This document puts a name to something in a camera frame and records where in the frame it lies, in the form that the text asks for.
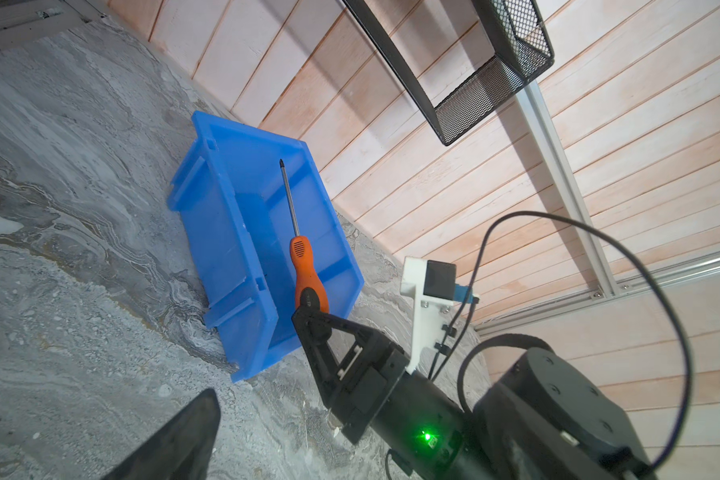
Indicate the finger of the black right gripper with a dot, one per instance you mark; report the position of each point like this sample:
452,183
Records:
314,329

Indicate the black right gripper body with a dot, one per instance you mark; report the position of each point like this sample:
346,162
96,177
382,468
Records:
368,384

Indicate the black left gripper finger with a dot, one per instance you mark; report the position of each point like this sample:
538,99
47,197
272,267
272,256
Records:
181,449

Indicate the orange handled screwdriver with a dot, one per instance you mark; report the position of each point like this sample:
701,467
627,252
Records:
309,289

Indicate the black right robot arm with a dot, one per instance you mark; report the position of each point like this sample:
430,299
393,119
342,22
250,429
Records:
542,420

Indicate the blue plastic bin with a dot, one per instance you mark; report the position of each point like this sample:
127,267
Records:
240,192

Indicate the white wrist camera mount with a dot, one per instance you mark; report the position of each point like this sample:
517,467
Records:
432,286

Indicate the aluminium frame corner post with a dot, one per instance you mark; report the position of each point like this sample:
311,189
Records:
541,127

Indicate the black mesh wire basket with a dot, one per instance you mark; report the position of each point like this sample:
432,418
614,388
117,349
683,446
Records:
459,74

